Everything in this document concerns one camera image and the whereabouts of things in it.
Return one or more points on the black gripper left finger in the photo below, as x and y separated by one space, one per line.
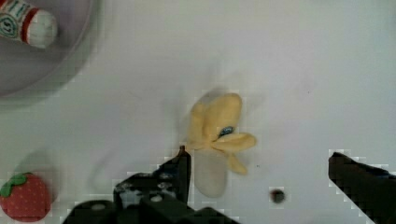
160 197

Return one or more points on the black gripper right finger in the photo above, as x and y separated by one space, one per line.
372 189

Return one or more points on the peeled yellow banana toy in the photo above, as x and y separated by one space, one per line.
214 142

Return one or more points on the red strawberry toy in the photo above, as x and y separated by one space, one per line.
25 198

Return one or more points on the grey round plate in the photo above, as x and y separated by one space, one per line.
23 66

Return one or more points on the red ketchup bottle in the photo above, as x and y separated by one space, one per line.
26 23

